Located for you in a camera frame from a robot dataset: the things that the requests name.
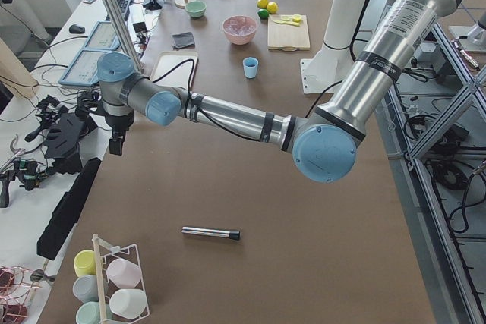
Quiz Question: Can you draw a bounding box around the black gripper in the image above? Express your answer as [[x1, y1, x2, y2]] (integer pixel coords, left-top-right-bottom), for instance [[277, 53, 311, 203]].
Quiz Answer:
[[75, 87, 134, 156]]

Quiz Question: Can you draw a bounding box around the steel muddler black tip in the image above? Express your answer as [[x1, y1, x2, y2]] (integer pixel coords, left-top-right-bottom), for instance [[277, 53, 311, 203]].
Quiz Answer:
[[181, 226, 241, 241]]

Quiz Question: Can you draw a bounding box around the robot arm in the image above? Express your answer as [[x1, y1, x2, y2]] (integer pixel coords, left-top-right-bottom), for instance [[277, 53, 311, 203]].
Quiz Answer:
[[77, 0, 462, 183]]

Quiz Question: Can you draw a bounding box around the yellow cup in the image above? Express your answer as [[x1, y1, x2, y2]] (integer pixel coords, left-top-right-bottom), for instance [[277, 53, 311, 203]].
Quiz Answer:
[[73, 249, 96, 277]]

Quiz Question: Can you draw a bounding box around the pink cup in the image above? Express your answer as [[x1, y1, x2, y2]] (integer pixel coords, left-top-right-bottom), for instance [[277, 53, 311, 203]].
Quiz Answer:
[[106, 258, 142, 288]]

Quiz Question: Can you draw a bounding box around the grey cup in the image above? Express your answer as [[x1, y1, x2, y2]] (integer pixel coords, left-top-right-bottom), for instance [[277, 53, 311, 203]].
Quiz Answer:
[[72, 275, 99, 304]]

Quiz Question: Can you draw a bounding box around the light blue cup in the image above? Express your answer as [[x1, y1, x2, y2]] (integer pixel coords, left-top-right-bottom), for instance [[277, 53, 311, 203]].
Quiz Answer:
[[242, 57, 259, 79]]

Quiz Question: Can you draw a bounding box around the white cup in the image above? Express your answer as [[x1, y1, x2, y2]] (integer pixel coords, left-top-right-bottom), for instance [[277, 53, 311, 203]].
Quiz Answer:
[[109, 288, 147, 319]]

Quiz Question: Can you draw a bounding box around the mint green cup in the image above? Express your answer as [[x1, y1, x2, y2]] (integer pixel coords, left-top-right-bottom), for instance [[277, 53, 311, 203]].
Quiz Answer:
[[75, 301, 101, 324]]

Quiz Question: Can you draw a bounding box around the clear ice cubes pile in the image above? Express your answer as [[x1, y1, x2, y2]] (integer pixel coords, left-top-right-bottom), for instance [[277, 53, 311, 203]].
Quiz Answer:
[[223, 17, 256, 36]]

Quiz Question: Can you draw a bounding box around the teach pendant near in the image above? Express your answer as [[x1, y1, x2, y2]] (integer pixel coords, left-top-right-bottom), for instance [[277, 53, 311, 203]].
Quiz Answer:
[[59, 49, 107, 87]]

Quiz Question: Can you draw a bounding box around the teach pendant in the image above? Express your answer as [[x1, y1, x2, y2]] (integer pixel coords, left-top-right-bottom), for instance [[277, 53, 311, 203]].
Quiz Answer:
[[59, 49, 107, 87], [84, 21, 120, 51]]

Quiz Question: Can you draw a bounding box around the black long bar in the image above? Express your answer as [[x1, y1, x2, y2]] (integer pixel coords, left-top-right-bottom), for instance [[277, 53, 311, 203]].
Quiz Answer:
[[36, 158, 101, 260]]

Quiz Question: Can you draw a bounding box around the cream rabbit tray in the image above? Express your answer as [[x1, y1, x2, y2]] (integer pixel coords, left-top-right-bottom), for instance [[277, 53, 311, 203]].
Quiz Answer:
[[150, 51, 198, 89]]

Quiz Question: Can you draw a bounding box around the teach pendant far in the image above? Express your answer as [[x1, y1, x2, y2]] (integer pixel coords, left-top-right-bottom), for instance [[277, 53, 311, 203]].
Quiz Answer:
[[84, 21, 120, 51]]

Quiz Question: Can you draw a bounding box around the black computer mouse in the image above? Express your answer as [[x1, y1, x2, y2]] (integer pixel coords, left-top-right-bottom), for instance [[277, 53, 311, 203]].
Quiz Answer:
[[68, 24, 85, 34]]

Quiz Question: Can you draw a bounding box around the grey folded cloth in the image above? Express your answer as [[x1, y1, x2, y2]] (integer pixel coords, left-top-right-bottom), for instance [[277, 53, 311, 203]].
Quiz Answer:
[[172, 32, 195, 49]]

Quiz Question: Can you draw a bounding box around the black keyboard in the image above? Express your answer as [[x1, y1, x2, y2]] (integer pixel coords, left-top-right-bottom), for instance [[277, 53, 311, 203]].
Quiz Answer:
[[105, 0, 136, 22]]

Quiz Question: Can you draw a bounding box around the green ceramic bowl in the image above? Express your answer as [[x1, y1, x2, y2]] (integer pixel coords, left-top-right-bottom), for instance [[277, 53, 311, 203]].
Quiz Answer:
[[185, 0, 207, 18]]

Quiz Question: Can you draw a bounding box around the pink bowl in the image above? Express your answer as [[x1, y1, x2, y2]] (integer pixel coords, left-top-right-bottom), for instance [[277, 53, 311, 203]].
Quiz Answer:
[[222, 15, 257, 46]]

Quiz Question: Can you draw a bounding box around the green lime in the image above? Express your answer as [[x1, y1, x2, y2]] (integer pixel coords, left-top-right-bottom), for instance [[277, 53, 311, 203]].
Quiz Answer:
[[257, 9, 269, 19]]

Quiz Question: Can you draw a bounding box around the bamboo cutting board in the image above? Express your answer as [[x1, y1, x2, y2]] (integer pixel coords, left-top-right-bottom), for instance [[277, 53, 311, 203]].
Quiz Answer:
[[267, 14, 311, 51]]

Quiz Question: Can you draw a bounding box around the yellow lemon upper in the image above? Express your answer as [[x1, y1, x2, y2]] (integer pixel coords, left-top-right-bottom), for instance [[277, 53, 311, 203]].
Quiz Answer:
[[257, 0, 270, 9]]

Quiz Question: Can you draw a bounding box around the yellow lemon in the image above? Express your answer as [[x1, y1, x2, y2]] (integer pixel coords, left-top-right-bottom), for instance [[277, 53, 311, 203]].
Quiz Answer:
[[266, 2, 279, 14], [257, 0, 270, 9]]

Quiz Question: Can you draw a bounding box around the yellow lemon lower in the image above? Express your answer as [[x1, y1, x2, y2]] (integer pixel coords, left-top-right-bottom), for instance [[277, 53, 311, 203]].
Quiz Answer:
[[266, 2, 279, 14]]

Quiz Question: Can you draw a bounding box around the yellow plastic knife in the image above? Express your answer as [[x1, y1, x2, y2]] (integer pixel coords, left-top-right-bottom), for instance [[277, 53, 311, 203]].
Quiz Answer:
[[271, 19, 301, 27]]

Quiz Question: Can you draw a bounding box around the lemon half lower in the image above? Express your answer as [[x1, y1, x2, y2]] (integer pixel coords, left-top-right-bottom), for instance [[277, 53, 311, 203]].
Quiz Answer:
[[291, 14, 302, 24]]

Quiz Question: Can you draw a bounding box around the white wire cup rack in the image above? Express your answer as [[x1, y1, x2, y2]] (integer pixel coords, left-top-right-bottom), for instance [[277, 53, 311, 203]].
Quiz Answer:
[[92, 234, 150, 323]]

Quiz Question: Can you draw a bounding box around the aluminium frame post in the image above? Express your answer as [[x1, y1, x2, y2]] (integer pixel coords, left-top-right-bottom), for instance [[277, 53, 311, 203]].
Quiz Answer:
[[103, 0, 143, 72]]

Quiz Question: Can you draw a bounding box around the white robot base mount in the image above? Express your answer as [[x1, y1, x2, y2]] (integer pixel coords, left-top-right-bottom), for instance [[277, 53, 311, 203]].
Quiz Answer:
[[301, 0, 367, 94]]

